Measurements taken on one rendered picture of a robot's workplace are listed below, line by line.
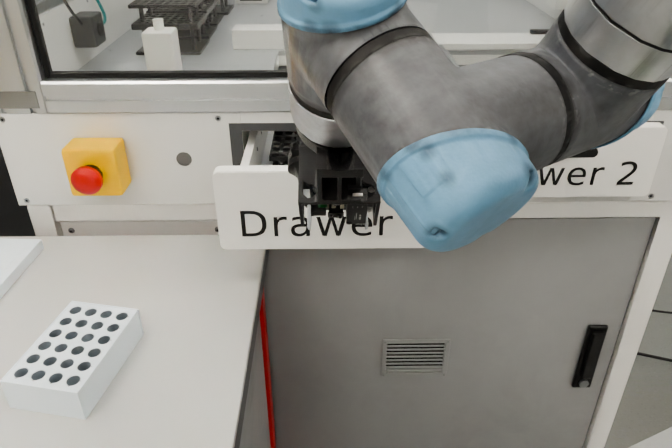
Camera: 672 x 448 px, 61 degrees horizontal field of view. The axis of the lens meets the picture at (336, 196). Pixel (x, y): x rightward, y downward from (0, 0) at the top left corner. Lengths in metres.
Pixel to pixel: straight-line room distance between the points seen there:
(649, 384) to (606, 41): 1.58
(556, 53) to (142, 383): 0.51
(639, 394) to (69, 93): 1.57
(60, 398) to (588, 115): 0.53
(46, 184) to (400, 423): 0.77
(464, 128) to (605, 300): 0.82
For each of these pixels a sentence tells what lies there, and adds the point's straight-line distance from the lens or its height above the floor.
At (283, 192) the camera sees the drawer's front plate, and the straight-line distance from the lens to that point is 0.68.
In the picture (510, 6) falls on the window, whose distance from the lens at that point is 0.81.
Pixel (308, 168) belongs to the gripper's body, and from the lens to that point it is 0.50.
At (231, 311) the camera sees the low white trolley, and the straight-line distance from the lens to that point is 0.73.
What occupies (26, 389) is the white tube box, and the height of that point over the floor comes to 0.79.
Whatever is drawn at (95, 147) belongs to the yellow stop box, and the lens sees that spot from 0.83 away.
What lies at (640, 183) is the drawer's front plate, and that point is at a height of 0.84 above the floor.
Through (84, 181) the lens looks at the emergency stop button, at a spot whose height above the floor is 0.88.
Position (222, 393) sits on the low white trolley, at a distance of 0.64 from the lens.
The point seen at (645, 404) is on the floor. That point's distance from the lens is 1.82.
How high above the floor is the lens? 1.23
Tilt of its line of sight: 29 degrees down
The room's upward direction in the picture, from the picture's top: straight up
